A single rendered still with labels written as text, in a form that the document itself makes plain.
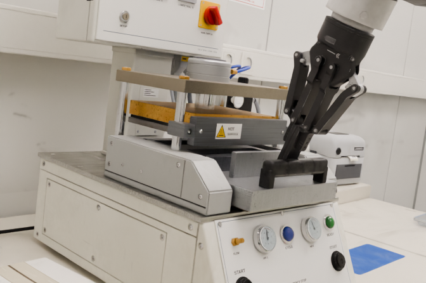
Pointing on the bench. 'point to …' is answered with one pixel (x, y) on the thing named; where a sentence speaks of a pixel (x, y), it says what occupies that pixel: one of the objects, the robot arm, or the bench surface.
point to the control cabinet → (145, 21)
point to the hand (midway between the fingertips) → (293, 146)
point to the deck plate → (96, 161)
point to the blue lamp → (288, 233)
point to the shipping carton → (39, 273)
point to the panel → (281, 248)
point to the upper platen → (144, 111)
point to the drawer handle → (293, 169)
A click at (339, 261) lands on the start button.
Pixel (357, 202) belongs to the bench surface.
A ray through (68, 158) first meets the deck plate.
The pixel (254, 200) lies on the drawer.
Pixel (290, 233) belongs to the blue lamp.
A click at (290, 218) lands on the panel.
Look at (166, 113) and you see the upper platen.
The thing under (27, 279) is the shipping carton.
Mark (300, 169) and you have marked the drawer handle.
